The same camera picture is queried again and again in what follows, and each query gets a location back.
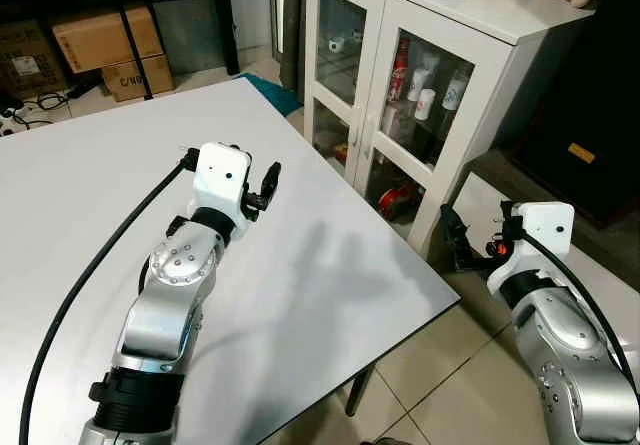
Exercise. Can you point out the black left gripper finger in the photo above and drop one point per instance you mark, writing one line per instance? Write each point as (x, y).
(271, 179)

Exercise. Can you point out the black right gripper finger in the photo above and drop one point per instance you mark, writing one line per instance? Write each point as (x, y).
(454, 235)

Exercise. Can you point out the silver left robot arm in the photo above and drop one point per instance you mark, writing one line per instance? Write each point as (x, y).
(165, 315)

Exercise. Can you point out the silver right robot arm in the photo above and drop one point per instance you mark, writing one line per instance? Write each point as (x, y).
(570, 365)

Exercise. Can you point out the red item in cabinet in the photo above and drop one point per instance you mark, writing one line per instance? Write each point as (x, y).
(398, 199)

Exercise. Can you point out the teal floor mat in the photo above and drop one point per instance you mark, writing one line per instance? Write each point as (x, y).
(275, 93)

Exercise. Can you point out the white paper cup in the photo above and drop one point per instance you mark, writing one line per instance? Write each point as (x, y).
(425, 104)

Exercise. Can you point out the clear plastic bottle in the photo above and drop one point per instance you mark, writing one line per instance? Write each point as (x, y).
(456, 87)

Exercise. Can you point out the dark grey curtain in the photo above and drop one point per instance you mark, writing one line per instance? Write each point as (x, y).
(292, 15)

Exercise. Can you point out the grey flat panel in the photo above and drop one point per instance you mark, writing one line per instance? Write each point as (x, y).
(190, 33)

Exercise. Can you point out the red cola bottle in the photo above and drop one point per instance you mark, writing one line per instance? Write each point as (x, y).
(399, 70)

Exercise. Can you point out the small printed cardboard box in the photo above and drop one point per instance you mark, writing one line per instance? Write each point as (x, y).
(135, 80)

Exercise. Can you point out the black speaker cabinet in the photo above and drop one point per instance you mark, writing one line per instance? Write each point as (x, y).
(585, 95)

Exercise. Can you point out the dark table leg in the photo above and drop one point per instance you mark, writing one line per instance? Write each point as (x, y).
(360, 390)

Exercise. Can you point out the black upright pole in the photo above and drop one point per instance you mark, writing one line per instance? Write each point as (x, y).
(135, 55)

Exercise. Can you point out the white glass door cabinet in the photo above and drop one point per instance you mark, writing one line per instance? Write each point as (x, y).
(480, 35)

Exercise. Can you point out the large brown cardboard box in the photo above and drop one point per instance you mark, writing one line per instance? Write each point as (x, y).
(100, 37)

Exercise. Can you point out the labelled dark cardboard box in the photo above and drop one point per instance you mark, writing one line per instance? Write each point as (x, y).
(28, 60)

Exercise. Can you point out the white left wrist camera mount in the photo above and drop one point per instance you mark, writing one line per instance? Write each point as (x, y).
(222, 177)

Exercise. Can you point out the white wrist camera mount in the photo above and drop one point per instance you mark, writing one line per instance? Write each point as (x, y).
(222, 177)
(545, 233)

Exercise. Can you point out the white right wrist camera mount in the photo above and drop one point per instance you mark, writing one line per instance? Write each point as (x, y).
(545, 233)

